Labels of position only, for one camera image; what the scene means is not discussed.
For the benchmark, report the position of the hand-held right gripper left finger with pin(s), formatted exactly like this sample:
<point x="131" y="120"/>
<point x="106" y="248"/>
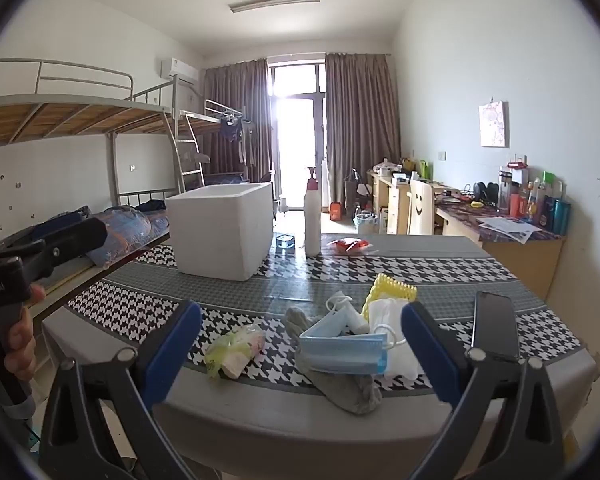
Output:
<point x="175" y="345"/>

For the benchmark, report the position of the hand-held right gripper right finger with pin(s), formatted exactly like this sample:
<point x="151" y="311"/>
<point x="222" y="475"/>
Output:
<point x="425" y="345"/>

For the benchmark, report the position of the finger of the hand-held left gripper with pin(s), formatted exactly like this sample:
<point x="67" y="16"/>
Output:
<point x="75" y="240"/>
<point x="60" y="220"/>

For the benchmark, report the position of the white sock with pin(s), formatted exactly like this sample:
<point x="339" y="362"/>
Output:
<point x="395" y="320"/>

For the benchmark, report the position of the green tissue packet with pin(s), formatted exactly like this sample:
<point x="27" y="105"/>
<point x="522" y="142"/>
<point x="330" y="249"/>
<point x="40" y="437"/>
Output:
<point x="235" y="352"/>

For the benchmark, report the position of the yellow comb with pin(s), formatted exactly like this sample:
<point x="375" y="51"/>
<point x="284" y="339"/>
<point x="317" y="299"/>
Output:
<point x="390" y="287"/>

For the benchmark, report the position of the white face mask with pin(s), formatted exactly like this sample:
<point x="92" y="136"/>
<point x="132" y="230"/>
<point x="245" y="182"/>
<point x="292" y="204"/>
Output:
<point x="352" y="315"/>

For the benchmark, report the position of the blue face mask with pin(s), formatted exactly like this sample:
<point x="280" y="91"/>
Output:
<point x="340" y="355"/>

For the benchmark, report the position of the grey sock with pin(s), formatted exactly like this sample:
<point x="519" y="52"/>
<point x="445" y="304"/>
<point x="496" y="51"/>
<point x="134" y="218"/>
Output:
<point x="350" y="390"/>

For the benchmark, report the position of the white foam box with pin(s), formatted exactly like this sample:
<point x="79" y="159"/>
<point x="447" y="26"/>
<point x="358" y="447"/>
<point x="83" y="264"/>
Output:
<point x="220" y="230"/>

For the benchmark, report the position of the person's left hand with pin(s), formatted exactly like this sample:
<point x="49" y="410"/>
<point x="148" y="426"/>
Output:
<point x="20" y="345"/>

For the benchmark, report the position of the blue patterned quilt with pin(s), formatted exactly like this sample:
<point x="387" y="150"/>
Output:
<point x="125" y="230"/>

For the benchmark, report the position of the black smartphone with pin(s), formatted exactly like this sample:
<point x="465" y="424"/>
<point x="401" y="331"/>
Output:
<point x="495" y="325"/>

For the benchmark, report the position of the houndstooth tablecloth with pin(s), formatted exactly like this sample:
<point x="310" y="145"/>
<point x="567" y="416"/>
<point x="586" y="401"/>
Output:
<point x="430" y="270"/>

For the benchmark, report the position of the grey metal bunk bed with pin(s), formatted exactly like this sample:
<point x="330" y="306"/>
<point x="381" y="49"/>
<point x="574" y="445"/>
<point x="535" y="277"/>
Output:
<point x="70" y="105"/>
<point x="215" y="115"/>

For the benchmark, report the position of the wooden desk with patterned top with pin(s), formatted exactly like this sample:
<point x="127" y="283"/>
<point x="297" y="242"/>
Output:
<point x="520" y="265"/>

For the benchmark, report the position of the red snack packet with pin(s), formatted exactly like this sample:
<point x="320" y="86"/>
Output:
<point x="349" y="246"/>

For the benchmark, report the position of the white bucket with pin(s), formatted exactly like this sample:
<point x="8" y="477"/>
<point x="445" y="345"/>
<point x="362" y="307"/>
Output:
<point x="365" y="224"/>

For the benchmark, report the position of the wooden chair with smiley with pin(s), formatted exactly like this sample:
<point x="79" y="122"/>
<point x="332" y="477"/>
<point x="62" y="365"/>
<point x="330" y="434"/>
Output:
<point x="420" y="210"/>

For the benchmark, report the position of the printed paper sheets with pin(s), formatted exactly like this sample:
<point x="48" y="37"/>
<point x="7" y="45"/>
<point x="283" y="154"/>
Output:
<point x="510" y="230"/>

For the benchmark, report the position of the cluttered wooden desk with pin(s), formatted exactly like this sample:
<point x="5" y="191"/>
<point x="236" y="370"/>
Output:
<point x="385" y="205"/>

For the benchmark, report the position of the orange floor container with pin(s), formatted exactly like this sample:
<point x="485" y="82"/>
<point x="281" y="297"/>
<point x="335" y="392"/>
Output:
<point x="336" y="211"/>

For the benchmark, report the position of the black headphones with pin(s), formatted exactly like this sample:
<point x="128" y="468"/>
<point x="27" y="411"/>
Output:
<point x="485" y="191"/>

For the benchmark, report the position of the white pump bottle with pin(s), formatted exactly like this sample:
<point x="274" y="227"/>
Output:
<point x="312" y="220"/>

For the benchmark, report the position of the row of bottles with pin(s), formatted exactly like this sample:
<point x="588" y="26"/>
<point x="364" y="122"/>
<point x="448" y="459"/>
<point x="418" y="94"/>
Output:
<point x="535" y="205"/>

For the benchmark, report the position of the hanging dark clothes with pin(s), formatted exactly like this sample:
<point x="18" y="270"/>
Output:
<point x="230" y="130"/>

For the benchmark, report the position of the white air conditioner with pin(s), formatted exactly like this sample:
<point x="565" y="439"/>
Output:
<point x="180" y="70"/>

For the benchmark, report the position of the brown curtain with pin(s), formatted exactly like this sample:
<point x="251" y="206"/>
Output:
<point x="235" y="110"/>
<point x="362" y="125"/>

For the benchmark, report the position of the glass balcony door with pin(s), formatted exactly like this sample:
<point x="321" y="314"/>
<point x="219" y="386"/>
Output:
<point x="300" y="135"/>

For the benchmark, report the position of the ceiling tube light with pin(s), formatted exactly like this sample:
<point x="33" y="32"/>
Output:
<point x="275" y="2"/>

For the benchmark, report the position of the pink wall picture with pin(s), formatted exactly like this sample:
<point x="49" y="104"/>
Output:
<point x="494" y="124"/>

